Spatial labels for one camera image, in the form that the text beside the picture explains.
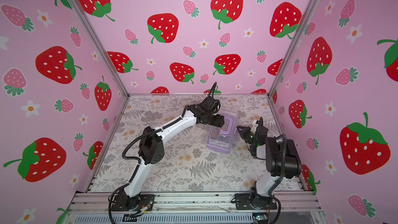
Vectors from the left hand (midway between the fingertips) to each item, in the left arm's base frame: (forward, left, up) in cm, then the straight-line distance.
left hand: (221, 122), depth 90 cm
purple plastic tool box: (-11, 0, -2) cm, 11 cm away
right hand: (0, -9, -5) cm, 10 cm away
